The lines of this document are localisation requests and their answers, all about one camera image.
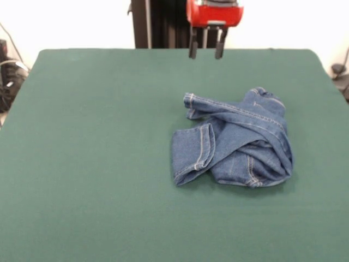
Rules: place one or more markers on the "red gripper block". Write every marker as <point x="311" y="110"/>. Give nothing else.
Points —
<point x="215" y="15"/>

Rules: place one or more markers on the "blue denim jeans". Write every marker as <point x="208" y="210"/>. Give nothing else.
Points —
<point x="245" y="142"/>

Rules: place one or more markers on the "grey wheeled chair base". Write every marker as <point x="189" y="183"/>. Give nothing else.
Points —
<point x="338" y="68"/>

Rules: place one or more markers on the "dark green table cloth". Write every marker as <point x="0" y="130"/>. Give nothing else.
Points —
<point x="81" y="163"/>

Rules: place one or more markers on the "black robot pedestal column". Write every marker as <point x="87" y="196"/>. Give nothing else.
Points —
<point x="163" y="24"/>

